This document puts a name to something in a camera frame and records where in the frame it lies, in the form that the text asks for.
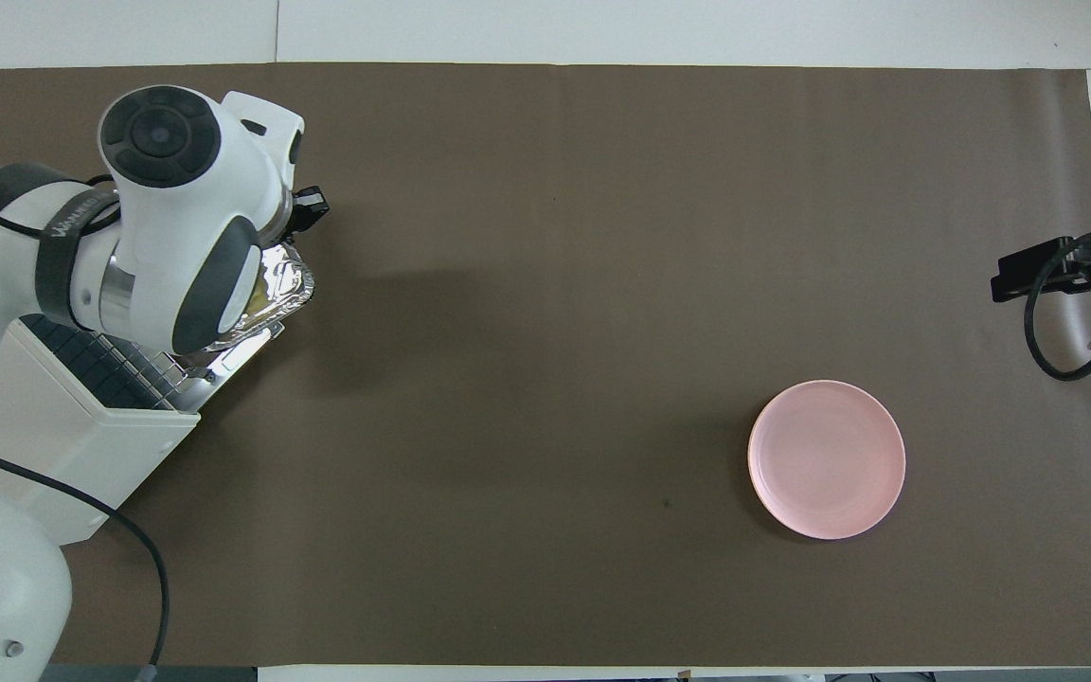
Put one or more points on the aluminium foil tray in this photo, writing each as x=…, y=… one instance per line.
x=287, y=284

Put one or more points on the glass and metal oven door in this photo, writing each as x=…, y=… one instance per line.
x=244, y=352

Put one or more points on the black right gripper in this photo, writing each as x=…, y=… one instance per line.
x=1081, y=270

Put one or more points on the brown paper table mat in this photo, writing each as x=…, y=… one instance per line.
x=555, y=284

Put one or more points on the pink round plate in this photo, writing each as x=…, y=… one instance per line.
x=827, y=459

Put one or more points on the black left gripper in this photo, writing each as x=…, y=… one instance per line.
x=312, y=210

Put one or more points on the white toaster oven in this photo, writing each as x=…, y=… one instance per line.
x=81, y=455

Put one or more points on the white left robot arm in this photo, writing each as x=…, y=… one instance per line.
x=186, y=208

